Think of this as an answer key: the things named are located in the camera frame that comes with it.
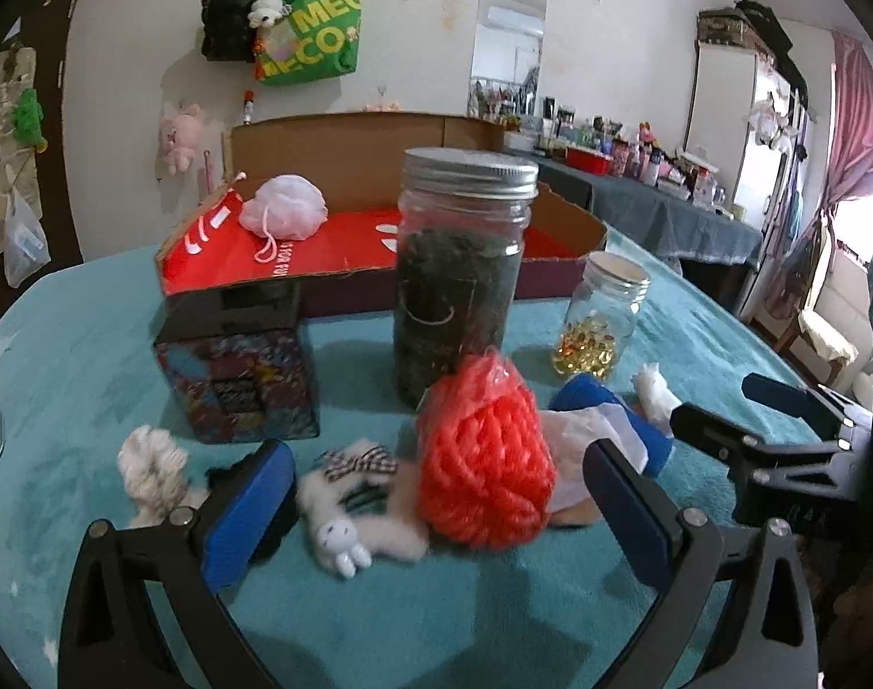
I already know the clear plastic bag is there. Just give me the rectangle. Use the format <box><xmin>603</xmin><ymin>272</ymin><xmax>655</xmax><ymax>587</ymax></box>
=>
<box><xmin>2</xmin><ymin>190</ymin><xmax>52</xmax><ymax>288</ymax></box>

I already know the table with grey cloth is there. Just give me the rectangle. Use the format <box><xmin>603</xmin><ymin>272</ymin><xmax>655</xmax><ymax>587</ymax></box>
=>
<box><xmin>504</xmin><ymin>150</ymin><xmax>763</xmax><ymax>274</ymax></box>

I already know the green plush toy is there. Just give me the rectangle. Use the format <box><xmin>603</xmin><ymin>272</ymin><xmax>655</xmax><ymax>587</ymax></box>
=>
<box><xmin>13</xmin><ymin>88</ymin><xmax>50</xmax><ymax>152</ymax></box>

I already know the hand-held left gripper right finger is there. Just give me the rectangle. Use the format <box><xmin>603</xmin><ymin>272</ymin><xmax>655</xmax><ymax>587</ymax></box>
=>
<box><xmin>581</xmin><ymin>436</ymin><xmax>819</xmax><ymax>689</ymax></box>

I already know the small jar with yellow capsules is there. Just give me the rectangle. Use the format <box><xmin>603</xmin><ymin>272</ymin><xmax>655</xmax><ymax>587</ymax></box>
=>
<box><xmin>551</xmin><ymin>253</ymin><xmax>653</xmax><ymax>381</ymax></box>

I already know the wall mirror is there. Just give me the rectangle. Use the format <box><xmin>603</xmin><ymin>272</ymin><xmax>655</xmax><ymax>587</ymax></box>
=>
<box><xmin>468</xmin><ymin>0</ymin><xmax>550</xmax><ymax>119</ymax></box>

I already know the tan felt piece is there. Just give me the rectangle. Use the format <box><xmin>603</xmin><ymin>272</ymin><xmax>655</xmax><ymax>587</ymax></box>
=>
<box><xmin>547</xmin><ymin>498</ymin><xmax>602</xmax><ymax>531</ymax></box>

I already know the white mesh bath pouf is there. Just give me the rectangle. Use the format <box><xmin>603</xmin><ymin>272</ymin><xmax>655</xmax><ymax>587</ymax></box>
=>
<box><xmin>236</xmin><ymin>173</ymin><xmax>329</xmax><ymax>263</ymax></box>

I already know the beige hanging organizer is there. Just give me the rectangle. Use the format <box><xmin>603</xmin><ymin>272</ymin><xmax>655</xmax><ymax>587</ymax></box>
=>
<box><xmin>0</xmin><ymin>43</ymin><xmax>50</xmax><ymax>231</ymax></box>

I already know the white refrigerator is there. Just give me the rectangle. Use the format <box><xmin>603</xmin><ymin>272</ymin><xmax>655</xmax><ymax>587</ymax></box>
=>
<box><xmin>684</xmin><ymin>39</ymin><xmax>796</xmax><ymax>223</ymax></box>

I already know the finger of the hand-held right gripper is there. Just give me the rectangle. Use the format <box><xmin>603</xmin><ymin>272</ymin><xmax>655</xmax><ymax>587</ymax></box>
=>
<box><xmin>741</xmin><ymin>371</ymin><xmax>873</xmax><ymax>446</ymax></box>
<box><xmin>669</xmin><ymin>402</ymin><xmax>868</xmax><ymax>527</ymax></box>

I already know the dark patterned bag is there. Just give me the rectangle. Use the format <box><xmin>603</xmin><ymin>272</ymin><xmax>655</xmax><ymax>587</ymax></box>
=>
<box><xmin>698</xmin><ymin>7</ymin><xmax>778</xmax><ymax>59</ymax></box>

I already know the white translucent plastic sheet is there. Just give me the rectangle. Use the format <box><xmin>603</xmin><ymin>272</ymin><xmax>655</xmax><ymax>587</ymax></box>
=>
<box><xmin>544</xmin><ymin>405</ymin><xmax>649</xmax><ymax>510</ymax></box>

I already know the black backpack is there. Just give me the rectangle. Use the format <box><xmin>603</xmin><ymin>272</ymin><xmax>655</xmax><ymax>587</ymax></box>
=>
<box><xmin>201</xmin><ymin>0</ymin><xmax>276</xmax><ymax>64</ymax></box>

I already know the panda plush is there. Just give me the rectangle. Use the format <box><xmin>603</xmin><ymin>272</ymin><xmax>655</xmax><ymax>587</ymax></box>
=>
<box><xmin>247</xmin><ymin>0</ymin><xmax>292</xmax><ymax>30</ymax></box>

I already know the pink plush toy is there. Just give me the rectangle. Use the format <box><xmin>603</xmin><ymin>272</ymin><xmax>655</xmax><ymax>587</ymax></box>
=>
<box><xmin>158</xmin><ymin>102</ymin><xmax>206</xmax><ymax>175</ymax></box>

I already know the teal table cloth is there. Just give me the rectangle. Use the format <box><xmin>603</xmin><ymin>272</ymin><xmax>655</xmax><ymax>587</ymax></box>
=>
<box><xmin>0</xmin><ymin>222</ymin><xmax>846</xmax><ymax>689</ymax></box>

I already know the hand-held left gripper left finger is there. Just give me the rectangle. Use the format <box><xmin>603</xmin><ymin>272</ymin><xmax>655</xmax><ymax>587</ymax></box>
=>
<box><xmin>59</xmin><ymin>438</ymin><xmax>315</xmax><ymax>689</ymax></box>

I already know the black yarn ball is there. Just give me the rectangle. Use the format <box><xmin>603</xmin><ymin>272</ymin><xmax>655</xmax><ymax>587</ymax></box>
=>
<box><xmin>207</xmin><ymin>454</ymin><xmax>297</xmax><ymax>564</ymax></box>

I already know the cardboard box with red lining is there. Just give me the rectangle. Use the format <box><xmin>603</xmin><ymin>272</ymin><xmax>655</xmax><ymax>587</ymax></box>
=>
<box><xmin>155</xmin><ymin>113</ymin><xmax>610</xmax><ymax>320</ymax></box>

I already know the doll with blue and white clothes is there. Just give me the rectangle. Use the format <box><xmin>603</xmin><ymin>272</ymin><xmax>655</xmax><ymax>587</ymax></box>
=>
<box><xmin>549</xmin><ymin>371</ymin><xmax>676</xmax><ymax>478</ymax></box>

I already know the orange foam net ball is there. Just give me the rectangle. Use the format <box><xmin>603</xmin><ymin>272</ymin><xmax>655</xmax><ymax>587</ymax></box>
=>
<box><xmin>416</xmin><ymin>346</ymin><xmax>558</xmax><ymax>550</ymax></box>

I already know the colourful printed box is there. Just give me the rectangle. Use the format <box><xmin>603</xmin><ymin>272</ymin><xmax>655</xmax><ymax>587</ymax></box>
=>
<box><xmin>153</xmin><ymin>280</ymin><xmax>323</xmax><ymax>444</ymax></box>

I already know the black bag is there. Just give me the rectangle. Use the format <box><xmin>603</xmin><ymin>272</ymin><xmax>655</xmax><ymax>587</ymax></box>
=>
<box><xmin>734</xmin><ymin>0</ymin><xmax>810</xmax><ymax>105</ymax></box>

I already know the dark brown door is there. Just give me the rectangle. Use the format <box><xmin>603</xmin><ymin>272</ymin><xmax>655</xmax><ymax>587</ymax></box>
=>
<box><xmin>0</xmin><ymin>0</ymin><xmax>86</xmax><ymax>266</ymax></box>

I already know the wooden chair with cushion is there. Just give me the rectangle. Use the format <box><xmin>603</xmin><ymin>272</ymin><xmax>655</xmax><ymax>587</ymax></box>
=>
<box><xmin>773</xmin><ymin>287</ymin><xmax>860</xmax><ymax>389</ymax></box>

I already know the large jar with dark contents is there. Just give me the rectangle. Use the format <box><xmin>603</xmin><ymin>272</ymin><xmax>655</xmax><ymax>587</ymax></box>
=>
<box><xmin>393</xmin><ymin>147</ymin><xmax>540</xmax><ymax>413</ymax></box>

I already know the red container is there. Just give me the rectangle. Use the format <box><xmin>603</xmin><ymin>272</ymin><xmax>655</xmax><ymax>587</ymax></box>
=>
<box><xmin>564</xmin><ymin>145</ymin><xmax>615</xmax><ymax>177</ymax></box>

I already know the green tote bag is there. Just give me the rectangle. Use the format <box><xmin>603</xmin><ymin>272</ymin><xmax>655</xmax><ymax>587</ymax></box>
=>
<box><xmin>255</xmin><ymin>0</ymin><xmax>366</xmax><ymax>87</ymax></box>

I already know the white rabbit plush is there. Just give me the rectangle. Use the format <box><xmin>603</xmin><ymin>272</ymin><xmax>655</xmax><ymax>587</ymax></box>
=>
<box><xmin>294</xmin><ymin>466</ymin><xmax>430</xmax><ymax>579</ymax></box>

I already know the pink curtain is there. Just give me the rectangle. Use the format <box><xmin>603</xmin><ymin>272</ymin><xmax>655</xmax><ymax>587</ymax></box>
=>
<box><xmin>802</xmin><ymin>29</ymin><xmax>873</xmax><ymax>260</ymax></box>

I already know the black white plaid bow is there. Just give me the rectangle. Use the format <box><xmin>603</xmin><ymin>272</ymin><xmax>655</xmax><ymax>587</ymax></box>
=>
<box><xmin>320</xmin><ymin>445</ymin><xmax>400</xmax><ymax>478</ymax></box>

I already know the cream crochet scrunchie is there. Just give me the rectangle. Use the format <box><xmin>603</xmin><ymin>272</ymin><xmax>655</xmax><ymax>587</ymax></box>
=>
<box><xmin>117</xmin><ymin>425</ymin><xmax>208</xmax><ymax>527</ymax></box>

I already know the hanging mesh bag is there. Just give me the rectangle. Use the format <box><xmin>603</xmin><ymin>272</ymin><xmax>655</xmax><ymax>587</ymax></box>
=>
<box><xmin>770</xmin><ymin>222</ymin><xmax>828</xmax><ymax>331</ymax></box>

